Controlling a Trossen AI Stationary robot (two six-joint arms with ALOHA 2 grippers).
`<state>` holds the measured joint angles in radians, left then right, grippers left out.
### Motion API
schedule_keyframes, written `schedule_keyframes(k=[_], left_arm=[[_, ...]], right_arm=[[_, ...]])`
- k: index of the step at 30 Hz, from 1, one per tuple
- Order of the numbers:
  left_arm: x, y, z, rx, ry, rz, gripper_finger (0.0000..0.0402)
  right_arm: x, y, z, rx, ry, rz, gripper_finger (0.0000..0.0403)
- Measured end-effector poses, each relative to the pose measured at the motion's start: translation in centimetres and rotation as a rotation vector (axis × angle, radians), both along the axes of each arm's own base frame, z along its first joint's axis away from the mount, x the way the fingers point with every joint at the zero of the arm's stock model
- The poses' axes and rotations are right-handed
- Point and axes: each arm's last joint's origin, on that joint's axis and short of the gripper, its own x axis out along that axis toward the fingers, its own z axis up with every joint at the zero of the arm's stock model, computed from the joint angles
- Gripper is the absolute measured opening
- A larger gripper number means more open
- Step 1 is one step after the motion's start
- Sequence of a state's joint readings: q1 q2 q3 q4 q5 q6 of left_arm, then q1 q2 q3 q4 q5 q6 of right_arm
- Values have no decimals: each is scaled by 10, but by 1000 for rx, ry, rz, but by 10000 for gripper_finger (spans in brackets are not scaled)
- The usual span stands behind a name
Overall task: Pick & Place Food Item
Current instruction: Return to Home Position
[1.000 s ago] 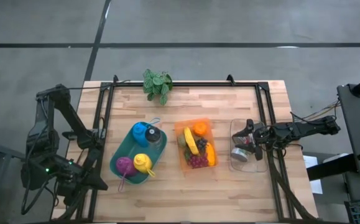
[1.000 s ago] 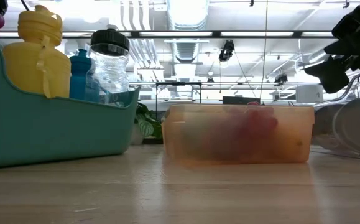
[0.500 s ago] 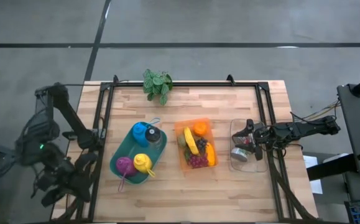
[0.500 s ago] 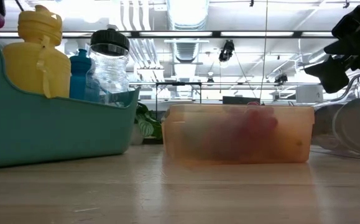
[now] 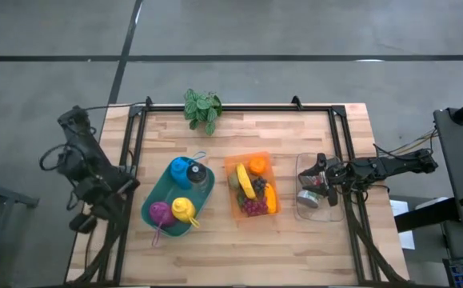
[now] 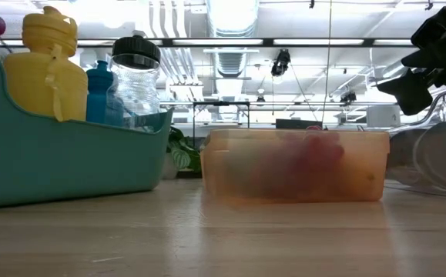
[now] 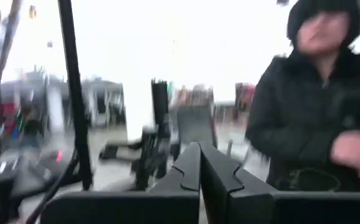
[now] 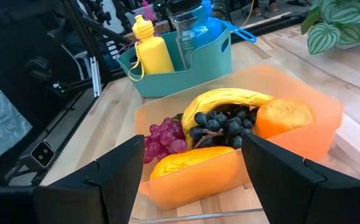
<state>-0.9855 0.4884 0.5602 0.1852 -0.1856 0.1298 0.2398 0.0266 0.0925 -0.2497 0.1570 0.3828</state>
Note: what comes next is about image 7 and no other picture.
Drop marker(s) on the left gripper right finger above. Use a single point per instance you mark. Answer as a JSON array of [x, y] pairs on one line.
[[276, 208]]

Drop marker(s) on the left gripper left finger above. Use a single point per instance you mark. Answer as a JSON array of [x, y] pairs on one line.
[[120, 208]]

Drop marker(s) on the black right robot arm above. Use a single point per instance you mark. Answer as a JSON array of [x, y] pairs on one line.
[[159, 109]]

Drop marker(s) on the person's hand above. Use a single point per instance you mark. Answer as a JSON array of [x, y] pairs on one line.
[[353, 152]]

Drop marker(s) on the person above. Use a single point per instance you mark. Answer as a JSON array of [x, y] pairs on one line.
[[307, 109]]

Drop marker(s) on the grey office chair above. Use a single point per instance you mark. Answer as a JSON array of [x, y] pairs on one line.
[[195, 124]]

